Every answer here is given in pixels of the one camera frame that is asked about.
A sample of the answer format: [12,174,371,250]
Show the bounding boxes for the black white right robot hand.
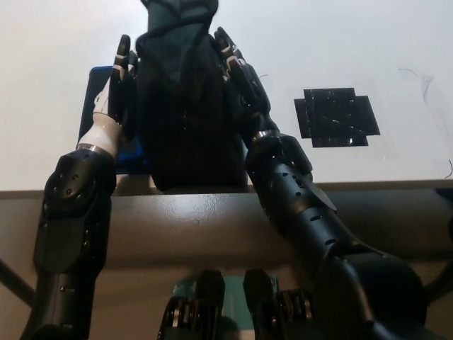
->
[213,27,284,141]

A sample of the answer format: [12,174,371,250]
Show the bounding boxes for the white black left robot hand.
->
[76,34,141,155]

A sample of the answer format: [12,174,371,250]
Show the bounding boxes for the dark navy garment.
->
[136,0,251,194]

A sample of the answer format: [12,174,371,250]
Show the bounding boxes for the black blue Strebito notebook case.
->
[79,65,149,174]

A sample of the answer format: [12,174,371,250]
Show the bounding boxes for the black tape cross marker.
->
[293,86,382,149]

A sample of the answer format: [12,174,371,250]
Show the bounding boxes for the thin black thread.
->
[397,67,435,107]

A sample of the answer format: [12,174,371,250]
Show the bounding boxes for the black diagonal table leg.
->
[0,257,36,302]

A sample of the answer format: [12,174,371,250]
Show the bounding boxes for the robot legs and feet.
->
[157,268,316,340]

